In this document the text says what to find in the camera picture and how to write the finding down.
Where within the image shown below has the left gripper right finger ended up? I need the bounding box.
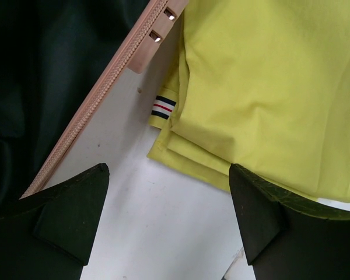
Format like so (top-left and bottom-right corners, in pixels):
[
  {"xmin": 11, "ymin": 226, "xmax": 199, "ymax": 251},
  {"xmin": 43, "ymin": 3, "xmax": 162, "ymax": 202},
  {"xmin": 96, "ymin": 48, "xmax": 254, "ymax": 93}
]
[{"xmin": 229, "ymin": 164, "xmax": 350, "ymax": 279}]

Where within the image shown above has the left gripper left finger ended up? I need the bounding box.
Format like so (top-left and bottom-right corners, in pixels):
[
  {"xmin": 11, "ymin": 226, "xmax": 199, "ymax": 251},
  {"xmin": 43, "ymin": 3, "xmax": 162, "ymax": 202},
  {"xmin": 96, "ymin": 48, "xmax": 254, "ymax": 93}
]
[{"xmin": 0, "ymin": 163, "xmax": 110, "ymax": 279}]

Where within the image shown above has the lime green cloth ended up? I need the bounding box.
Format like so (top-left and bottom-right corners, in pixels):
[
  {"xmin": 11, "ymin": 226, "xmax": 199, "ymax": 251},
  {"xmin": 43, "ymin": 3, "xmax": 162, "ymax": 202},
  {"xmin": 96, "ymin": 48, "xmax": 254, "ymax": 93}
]
[{"xmin": 148, "ymin": 1, "xmax": 350, "ymax": 202}]

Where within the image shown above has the pink open suitcase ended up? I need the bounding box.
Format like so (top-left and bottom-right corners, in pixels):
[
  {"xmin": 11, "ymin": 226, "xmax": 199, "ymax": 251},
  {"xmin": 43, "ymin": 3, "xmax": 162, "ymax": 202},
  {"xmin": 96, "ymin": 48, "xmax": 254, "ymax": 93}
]
[{"xmin": 0, "ymin": 0, "xmax": 190, "ymax": 216}]

